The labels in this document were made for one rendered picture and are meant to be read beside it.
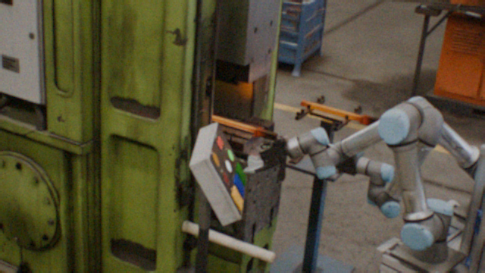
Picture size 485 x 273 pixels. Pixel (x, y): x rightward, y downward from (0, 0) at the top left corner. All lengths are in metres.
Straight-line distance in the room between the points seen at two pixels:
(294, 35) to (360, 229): 2.86
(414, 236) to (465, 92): 4.11
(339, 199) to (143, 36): 2.32
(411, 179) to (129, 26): 1.33
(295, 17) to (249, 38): 3.95
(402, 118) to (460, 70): 4.13
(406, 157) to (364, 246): 1.90
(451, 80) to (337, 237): 2.62
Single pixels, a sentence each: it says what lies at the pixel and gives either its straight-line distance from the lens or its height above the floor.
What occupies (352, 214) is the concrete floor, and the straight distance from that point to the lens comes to 4.90.
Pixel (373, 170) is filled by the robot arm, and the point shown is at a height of 0.99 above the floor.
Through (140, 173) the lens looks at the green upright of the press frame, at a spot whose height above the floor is 0.82.
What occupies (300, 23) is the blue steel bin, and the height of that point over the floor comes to 0.51.
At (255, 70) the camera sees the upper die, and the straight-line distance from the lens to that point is 3.29.
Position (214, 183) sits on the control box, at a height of 1.10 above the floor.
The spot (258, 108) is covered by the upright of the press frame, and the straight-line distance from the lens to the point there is 3.75.
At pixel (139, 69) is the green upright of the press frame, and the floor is 1.31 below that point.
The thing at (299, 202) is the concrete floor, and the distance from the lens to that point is 4.94.
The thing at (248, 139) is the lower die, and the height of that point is 0.99.
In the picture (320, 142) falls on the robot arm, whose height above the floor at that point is 1.20.
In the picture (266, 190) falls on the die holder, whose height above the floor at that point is 0.69.
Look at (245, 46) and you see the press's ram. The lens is 3.15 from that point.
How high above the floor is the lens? 2.41
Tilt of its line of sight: 24 degrees down
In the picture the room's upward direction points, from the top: 4 degrees clockwise
